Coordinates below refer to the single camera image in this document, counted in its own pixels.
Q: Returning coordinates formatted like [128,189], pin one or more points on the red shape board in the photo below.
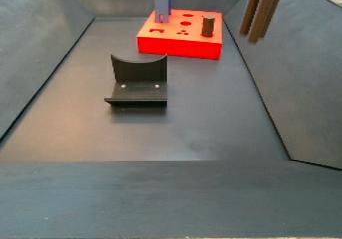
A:
[178,38]

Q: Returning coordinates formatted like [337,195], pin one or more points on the black curved stand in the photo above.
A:
[140,82]

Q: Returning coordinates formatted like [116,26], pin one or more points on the brown hexagonal peg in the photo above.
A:
[207,26]

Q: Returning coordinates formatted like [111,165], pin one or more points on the blue slotted block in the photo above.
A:
[162,10]

